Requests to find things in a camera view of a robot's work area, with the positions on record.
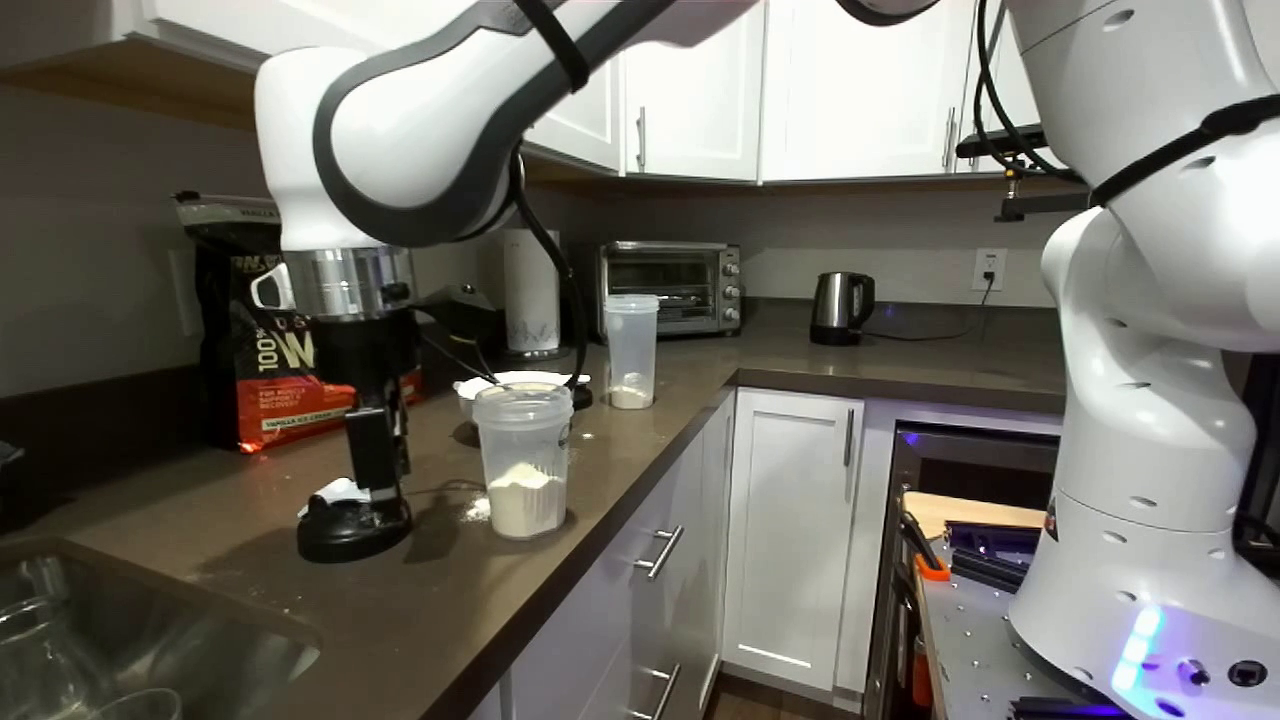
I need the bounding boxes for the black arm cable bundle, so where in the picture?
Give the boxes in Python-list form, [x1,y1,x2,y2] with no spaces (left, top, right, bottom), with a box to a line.
[967,0,1280,217]

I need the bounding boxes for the short clear shaker bottle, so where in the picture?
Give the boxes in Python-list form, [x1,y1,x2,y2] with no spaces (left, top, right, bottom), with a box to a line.
[469,385,579,543]

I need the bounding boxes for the black shaker lid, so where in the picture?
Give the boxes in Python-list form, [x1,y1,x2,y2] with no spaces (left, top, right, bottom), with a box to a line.
[292,471,420,569]

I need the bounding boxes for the white upper cabinet row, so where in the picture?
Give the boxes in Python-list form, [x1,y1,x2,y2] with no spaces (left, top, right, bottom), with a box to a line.
[523,0,1072,188]

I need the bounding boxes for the orange black clamp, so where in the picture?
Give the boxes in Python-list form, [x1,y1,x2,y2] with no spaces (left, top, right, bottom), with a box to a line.
[905,635,942,718]
[899,505,962,590]

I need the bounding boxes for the white bowl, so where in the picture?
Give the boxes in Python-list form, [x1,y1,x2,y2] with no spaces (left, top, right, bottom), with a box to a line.
[453,370,578,410]

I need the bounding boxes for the silver electric kettle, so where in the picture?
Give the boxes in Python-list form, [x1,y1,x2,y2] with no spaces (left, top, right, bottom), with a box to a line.
[807,268,882,349]

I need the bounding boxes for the white paper towel roll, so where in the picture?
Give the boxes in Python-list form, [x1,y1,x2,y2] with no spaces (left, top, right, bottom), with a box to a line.
[501,225,564,360]

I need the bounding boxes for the tan wooden board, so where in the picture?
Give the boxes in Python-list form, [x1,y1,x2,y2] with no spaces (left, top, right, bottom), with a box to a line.
[899,489,1051,541]

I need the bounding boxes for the silver toaster oven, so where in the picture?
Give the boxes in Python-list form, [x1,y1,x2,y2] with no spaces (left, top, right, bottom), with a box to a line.
[598,237,748,339]

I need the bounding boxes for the perforated metal robot table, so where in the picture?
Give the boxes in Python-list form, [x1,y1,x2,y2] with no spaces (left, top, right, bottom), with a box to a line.
[917,569,1280,720]

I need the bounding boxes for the silver drawer handle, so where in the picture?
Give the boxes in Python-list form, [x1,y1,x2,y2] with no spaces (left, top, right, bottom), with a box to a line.
[629,526,690,585]
[619,662,685,720]

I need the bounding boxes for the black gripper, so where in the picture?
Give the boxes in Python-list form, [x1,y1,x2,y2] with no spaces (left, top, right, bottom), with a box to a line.
[308,310,420,499]

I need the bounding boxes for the black whey protein bag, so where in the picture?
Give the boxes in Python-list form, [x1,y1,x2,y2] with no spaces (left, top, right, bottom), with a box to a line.
[171,188,432,460]

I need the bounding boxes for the stainless steel sink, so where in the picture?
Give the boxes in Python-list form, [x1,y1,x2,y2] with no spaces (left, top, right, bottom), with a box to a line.
[0,536,329,720]

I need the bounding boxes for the white drawer stack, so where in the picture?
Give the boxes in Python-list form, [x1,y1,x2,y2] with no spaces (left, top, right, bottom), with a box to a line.
[503,397,741,720]

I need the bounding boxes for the white lower cabinet door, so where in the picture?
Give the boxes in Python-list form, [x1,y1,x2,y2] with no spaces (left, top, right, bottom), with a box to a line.
[715,385,873,699]

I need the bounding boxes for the black metal rails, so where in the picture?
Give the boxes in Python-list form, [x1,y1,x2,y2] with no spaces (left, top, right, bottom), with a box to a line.
[942,516,1048,595]

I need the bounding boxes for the black camera on stand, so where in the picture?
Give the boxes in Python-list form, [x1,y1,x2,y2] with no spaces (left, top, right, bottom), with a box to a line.
[951,116,1092,230]

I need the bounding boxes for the white wall outlet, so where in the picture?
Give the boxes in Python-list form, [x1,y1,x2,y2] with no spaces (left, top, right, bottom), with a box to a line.
[973,246,1012,292]

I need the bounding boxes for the tall clear shaker bottle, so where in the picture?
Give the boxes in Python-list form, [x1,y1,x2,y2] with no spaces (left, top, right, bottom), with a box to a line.
[599,292,668,417]

